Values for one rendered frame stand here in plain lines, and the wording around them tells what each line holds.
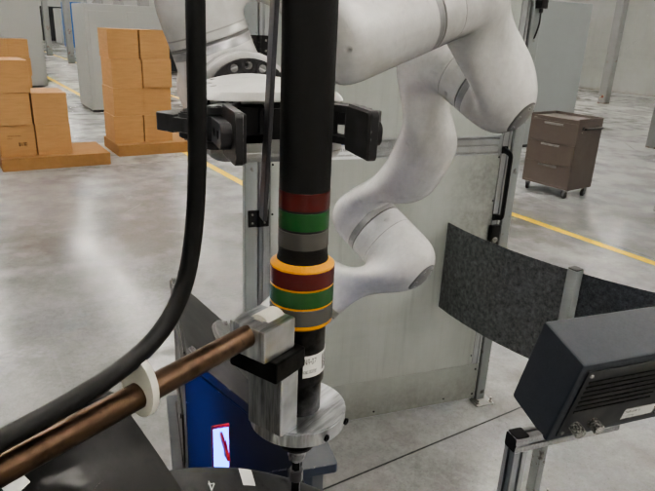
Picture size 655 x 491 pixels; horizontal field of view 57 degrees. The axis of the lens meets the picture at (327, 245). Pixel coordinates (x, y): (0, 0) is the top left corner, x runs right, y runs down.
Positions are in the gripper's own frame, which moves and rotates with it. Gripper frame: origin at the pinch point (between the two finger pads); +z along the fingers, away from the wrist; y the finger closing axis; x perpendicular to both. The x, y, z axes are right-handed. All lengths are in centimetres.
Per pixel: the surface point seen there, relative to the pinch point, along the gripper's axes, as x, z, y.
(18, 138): -130, -743, 108
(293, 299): -10.3, 1.9, 1.0
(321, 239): -6.4, 1.6, -0.9
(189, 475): -45, -24, 5
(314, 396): -18.3, 1.5, -0.8
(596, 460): -166, -124, -177
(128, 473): -27.0, -4.8, 12.0
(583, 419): -56, -32, -63
